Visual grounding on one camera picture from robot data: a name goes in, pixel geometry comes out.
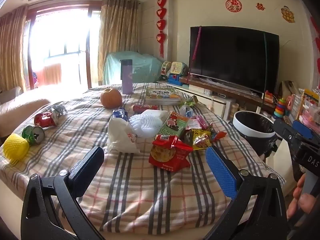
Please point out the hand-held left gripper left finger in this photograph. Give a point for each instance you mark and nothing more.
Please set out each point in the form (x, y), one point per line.
(87, 165)

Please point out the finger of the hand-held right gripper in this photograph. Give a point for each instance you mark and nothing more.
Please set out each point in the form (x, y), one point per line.
(283, 129)
(303, 129)

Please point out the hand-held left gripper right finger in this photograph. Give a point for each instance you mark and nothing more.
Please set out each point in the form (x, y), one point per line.
(222, 172)

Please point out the trash bin with black liner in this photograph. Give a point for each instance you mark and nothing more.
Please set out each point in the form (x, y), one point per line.
(250, 133)

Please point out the orange red wrapper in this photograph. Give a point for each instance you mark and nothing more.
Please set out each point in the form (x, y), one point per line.
(218, 135)

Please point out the yellow snack packet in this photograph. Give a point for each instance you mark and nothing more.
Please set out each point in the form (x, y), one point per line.
(200, 140)

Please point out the white plastic bag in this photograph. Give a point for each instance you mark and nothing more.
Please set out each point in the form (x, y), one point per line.
(122, 136)

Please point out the pink wrapper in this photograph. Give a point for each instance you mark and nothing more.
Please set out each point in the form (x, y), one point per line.
(202, 121)

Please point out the white pink packet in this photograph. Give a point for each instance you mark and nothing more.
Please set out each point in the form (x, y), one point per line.
(193, 124)

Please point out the red snack packet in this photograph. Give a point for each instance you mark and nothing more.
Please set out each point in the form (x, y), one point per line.
(168, 153)

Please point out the blue snack wrapper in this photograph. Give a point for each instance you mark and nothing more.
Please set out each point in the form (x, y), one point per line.
(120, 113)

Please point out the silver foil wrapper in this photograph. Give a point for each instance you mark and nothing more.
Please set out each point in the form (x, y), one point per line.
(59, 110)

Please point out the crushed red can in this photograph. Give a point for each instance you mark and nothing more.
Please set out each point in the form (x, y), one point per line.
(45, 120)

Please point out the crushed green can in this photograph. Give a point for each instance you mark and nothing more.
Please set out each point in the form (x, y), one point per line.
(33, 134)

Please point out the green and red carton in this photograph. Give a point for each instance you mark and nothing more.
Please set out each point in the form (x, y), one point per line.
(173, 125)

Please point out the white foam fruit net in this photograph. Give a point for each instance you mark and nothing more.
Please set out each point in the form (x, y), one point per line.
(147, 125)

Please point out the yellow foam fruit net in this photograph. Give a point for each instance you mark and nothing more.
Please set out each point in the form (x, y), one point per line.
(16, 147)

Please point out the person's right hand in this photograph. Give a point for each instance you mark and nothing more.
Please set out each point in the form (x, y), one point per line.
(301, 203)

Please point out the yellow colourful box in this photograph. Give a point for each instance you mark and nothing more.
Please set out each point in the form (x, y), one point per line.
(310, 102)

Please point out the red toy telephone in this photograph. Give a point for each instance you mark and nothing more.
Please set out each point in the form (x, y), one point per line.
(268, 96)

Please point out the brown paper bag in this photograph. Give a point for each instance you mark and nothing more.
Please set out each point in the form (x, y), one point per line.
(287, 90)

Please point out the orange round fruit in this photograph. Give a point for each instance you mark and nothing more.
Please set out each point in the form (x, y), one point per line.
(111, 98)

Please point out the brown television shelf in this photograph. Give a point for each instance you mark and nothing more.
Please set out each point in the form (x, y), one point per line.
(225, 87)

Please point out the white television cabinet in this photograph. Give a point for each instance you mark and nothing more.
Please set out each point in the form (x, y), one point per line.
(215, 100)

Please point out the green leaf wrapper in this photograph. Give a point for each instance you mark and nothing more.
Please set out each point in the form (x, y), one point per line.
(191, 101)

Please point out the small red packet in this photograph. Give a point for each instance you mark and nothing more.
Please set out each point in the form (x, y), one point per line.
(143, 108)

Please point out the red heart hanging decoration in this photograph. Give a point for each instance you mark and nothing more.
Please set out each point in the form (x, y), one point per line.
(317, 42)
(161, 22)

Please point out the black flat television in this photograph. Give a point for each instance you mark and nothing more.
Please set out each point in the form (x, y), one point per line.
(232, 57)

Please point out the beige sofa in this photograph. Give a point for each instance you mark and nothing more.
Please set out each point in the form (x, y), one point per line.
(20, 107)

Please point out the purple box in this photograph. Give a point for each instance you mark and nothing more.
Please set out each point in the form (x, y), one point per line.
(126, 77)

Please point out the orange hanging cloth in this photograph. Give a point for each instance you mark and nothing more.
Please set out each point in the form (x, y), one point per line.
(51, 74)

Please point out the green children's book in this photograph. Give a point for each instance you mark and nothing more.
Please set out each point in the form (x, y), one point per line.
(162, 95)

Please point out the blue toy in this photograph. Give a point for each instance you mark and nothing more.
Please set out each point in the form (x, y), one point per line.
(175, 79)

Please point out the teal cloth covered furniture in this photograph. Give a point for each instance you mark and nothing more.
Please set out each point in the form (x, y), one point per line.
(140, 66)

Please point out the toy telephone with keypad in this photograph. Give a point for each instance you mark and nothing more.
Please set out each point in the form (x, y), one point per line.
(177, 68)

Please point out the yellow green toy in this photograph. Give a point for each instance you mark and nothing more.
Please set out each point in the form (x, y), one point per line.
(166, 68)

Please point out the balcony sliding glass door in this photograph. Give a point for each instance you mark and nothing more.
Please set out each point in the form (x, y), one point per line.
(62, 42)

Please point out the beige curtain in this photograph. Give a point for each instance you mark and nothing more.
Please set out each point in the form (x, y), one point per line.
(11, 50)
(117, 30)

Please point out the cartoon wall sticker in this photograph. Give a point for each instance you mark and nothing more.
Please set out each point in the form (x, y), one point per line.
(287, 13)

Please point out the red character wall sticker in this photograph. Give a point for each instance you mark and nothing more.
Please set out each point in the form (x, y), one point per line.
(260, 6)

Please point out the round red wall sticker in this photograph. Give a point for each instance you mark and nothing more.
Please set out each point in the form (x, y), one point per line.
(233, 5)

